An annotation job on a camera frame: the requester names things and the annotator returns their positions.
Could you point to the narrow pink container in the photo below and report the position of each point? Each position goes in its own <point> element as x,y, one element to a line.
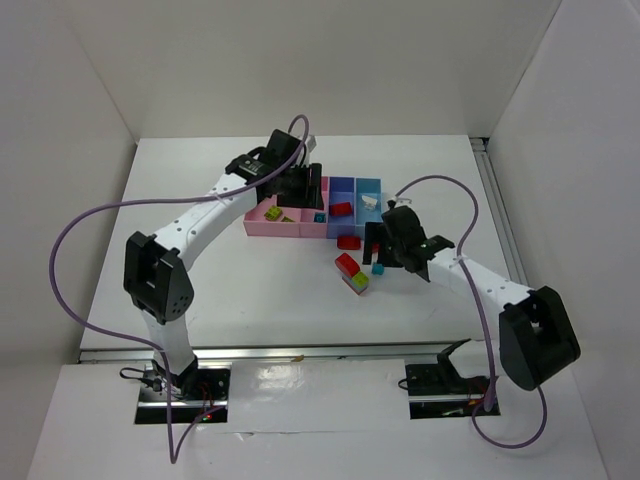
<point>308,226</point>

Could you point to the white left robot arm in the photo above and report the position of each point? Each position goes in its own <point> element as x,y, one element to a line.
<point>157,265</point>

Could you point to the light blue container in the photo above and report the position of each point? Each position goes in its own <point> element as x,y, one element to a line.
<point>371,187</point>

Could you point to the grey white lego piece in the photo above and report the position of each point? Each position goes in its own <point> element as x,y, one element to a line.
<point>369,203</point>

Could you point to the wide red lego brick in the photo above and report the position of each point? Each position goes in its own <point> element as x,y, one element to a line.
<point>348,242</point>

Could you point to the aluminium front rail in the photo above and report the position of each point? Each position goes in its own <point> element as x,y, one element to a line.
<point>275,353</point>

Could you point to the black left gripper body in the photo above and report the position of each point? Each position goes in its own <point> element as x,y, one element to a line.
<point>304,185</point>

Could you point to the multicolour lego stack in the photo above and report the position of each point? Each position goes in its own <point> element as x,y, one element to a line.
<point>352,274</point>

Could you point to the small cyan lego brick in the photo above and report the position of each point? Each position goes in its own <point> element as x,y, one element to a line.
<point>377,269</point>

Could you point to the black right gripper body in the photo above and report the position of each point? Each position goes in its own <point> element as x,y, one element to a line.
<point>382,242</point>

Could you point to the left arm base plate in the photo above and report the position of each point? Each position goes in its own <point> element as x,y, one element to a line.
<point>209,391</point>

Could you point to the dark blue container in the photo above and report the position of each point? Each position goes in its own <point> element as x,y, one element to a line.
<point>341,190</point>

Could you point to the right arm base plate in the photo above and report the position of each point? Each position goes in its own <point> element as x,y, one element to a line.
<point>432,394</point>

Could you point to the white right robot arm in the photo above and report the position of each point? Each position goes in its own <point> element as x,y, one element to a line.
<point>536,339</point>

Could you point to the aluminium side rail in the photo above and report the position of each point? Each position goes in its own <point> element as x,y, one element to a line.
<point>515,267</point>

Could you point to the long green lego brick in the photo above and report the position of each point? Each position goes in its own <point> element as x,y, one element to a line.
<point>273,213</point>

